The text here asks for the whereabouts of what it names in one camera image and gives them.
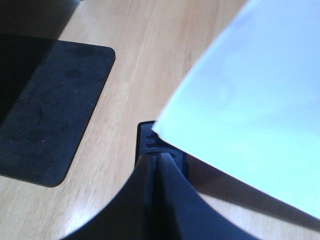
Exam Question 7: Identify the wooden desk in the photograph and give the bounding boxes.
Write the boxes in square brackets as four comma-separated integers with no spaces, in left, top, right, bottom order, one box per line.
[0,0,320,240]

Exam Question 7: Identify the black monitor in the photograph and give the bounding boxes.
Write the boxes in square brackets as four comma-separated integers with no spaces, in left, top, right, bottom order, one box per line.
[0,33,116,187]

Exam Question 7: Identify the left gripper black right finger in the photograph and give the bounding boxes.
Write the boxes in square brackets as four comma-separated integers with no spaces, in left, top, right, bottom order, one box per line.
[159,153,256,240]

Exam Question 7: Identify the white paper sheets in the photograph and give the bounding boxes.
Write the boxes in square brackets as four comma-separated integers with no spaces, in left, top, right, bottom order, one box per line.
[153,0,320,218]

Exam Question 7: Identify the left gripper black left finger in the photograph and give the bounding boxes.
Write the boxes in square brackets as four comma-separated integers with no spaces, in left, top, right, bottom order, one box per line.
[64,155,153,240]

